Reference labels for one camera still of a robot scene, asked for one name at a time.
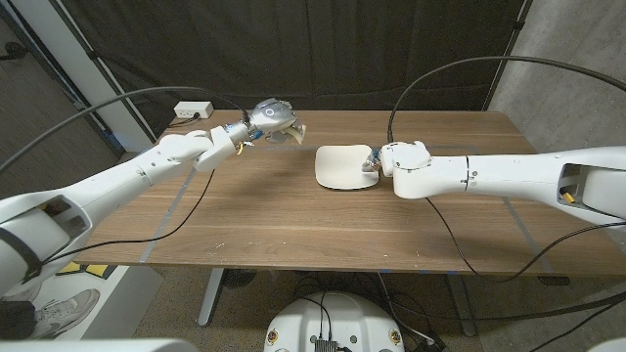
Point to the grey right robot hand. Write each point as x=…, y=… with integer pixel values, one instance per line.
x=373, y=162

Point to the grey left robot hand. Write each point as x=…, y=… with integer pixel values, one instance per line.
x=271, y=113

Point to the white square plate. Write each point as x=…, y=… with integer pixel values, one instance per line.
x=344, y=167

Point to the yellow sponge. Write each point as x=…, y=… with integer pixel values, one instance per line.
x=298, y=133

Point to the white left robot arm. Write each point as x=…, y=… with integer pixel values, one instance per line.
x=122, y=181

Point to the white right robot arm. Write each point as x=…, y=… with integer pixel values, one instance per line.
x=504, y=171

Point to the white power strip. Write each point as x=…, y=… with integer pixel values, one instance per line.
x=193, y=109

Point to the black backdrop curtain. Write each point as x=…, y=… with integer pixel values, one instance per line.
x=342, y=49

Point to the grey tape outline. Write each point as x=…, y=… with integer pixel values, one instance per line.
x=165, y=220

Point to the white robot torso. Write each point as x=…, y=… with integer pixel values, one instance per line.
x=337, y=318

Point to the grey table leg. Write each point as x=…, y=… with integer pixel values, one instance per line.
x=462, y=305
x=211, y=298

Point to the black round mesh object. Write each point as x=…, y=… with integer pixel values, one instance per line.
x=239, y=279

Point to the black backdrop stand pole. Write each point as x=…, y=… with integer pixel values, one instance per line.
x=93, y=55
x=519, y=25

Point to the yellow black floor mat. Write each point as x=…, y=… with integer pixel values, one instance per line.
x=98, y=270

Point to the white floor platform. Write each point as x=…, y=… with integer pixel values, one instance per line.
x=127, y=303

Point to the dark trouser leg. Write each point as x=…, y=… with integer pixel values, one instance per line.
x=14, y=320

